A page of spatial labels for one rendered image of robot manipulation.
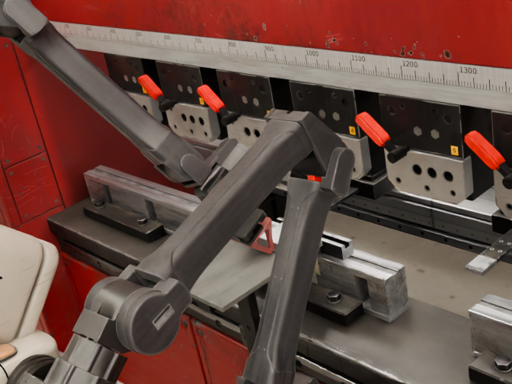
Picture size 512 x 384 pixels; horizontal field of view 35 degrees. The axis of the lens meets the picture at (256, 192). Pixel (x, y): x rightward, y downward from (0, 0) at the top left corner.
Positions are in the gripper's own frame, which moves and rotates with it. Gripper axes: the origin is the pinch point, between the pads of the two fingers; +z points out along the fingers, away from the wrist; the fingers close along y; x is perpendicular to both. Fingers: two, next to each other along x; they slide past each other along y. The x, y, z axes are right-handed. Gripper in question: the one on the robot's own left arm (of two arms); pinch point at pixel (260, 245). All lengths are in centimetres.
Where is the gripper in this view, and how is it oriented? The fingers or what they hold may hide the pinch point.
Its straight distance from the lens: 157.8
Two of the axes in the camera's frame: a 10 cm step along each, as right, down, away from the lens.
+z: 5.0, 6.0, 6.2
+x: -5.7, 7.7, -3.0
